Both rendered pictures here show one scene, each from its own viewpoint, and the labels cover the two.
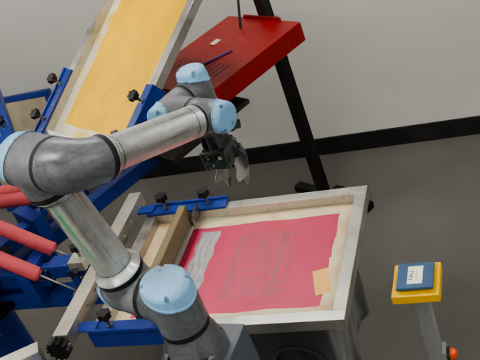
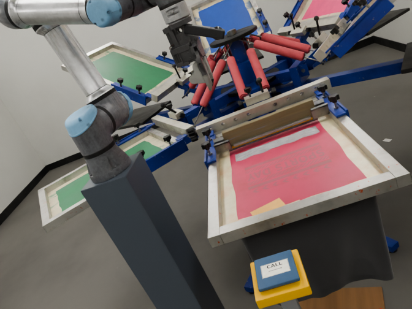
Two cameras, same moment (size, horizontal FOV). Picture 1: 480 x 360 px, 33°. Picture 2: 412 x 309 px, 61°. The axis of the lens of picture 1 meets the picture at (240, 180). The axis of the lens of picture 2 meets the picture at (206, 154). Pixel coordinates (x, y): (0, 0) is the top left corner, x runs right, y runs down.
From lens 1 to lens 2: 1.97 m
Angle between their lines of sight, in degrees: 66
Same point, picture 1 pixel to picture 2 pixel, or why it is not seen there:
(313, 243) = (316, 183)
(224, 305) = (239, 173)
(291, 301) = (243, 202)
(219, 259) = (286, 147)
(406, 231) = not seen: outside the picture
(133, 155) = (24, 16)
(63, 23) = not seen: outside the picture
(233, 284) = (260, 167)
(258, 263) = (285, 165)
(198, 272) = (269, 146)
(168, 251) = (264, 121)
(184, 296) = (69, 128)
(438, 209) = not seen: outside the picture
